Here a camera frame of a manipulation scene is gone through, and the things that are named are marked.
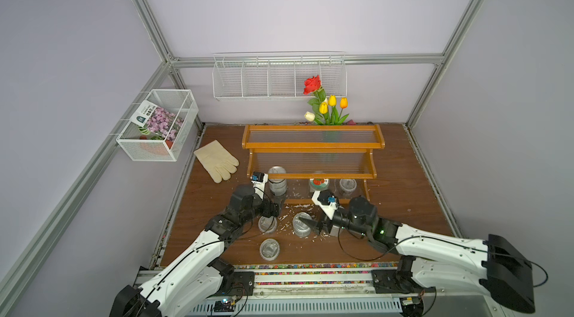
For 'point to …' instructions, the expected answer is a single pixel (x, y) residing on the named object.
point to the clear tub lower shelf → (347, 185)
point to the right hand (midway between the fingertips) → (305, 204)
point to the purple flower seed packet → (155, 120)
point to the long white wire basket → (277, 75)
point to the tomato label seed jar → (318, 184)
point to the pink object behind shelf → (351, 122)
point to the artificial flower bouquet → (325, 112)
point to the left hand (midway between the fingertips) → (274, 196)
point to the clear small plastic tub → (267, 225)
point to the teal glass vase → (329, 136)
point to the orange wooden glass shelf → (303, 161)
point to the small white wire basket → (135, 143)
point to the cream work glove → (217, 162)
